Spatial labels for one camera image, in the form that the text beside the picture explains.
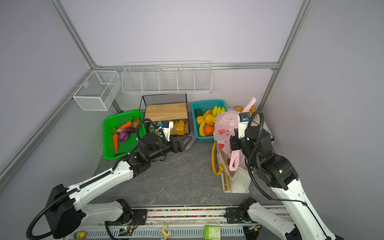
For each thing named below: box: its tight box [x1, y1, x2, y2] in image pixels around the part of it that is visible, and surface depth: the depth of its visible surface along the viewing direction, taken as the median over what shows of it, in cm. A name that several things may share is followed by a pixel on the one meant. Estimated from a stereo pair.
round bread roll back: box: [234, 106, 244, 113], surface depth 122 cm
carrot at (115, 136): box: [111, 127, 119, 154], surface depth 103 cm
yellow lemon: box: [196, 116, 205, 125], surface depth 109 cm
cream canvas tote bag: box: [211, 141, 250, 194], surface depth 82 cm
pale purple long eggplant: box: [117, 127, 137, 133], surface depth 107 cm
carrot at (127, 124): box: [117, 121, 133, 130], surface depth 111 cm
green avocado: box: [194, 108, 203, 118], surface depth 117 cm
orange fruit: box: [203, 124, 215, 137], surface depth 101 cm
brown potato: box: [132, 118, 141, 128], surface depth 111 cm
